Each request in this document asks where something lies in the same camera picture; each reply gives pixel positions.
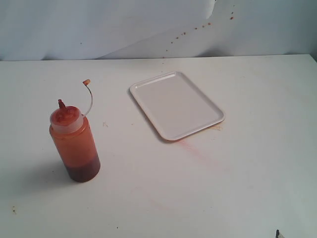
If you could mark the red sauce squeeze bottle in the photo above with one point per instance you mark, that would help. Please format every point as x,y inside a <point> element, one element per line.
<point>71,133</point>

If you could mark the white rectangular tray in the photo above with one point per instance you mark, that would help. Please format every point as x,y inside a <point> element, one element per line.
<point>175,106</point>

